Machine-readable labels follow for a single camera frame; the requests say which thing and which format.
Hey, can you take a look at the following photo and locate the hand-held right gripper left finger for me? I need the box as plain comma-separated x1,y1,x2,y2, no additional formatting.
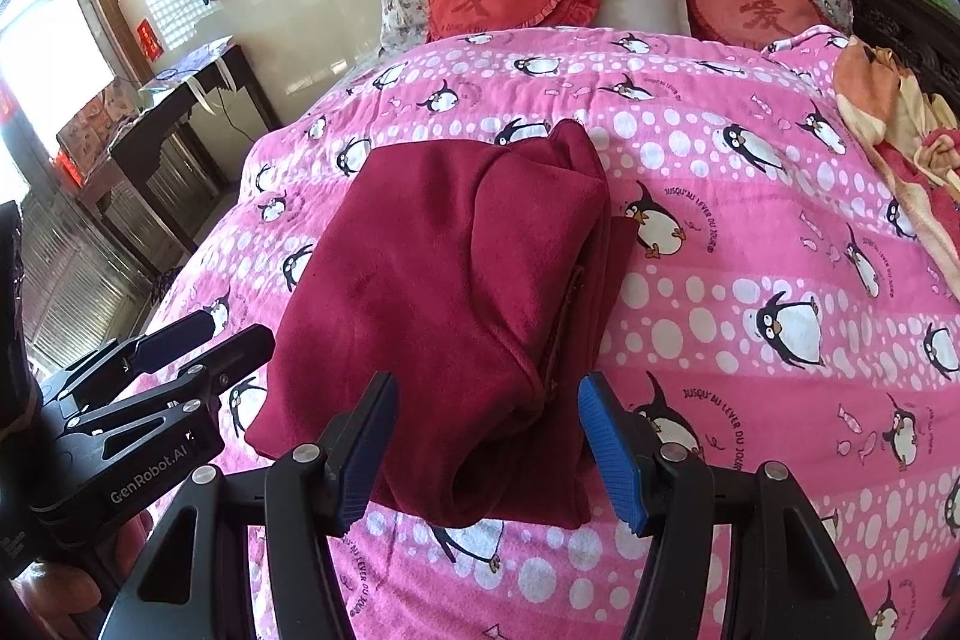
97,371,400,640

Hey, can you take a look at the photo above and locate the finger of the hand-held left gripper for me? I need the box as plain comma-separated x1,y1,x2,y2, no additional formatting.
56,324,276,472
41,308,230,405

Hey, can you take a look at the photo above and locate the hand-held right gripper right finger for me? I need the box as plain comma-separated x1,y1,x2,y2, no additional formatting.
577,372,875,640

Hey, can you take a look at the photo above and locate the maroon fleece garment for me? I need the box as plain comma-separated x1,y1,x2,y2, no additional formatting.
246,119,638,531

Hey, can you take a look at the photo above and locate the person's left hand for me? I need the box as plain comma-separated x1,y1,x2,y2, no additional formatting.
4,565,104,620

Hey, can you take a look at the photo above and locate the dark cabinet with grey panels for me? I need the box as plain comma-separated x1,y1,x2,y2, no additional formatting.
22,107,230,371

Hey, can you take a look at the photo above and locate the patterned cardboard box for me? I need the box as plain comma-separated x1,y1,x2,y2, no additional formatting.
56,77,143,169

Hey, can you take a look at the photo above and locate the pink penguin print blanket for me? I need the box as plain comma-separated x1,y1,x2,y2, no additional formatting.
97,26,960,640

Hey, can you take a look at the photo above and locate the dark wooden desk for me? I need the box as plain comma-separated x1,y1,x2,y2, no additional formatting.
139,44,282,161

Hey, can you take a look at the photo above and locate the white paper sheet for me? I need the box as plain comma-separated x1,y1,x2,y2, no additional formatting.
142,36,237,90

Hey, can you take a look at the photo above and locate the orange pink towel blanket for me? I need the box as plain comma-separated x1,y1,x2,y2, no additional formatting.
834,40,960,281

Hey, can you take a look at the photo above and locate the dark carved wooden headboard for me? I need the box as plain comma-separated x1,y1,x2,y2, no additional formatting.
821,0,960,109

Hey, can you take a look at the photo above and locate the black cable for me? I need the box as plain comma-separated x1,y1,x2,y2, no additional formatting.
217,85,261,144

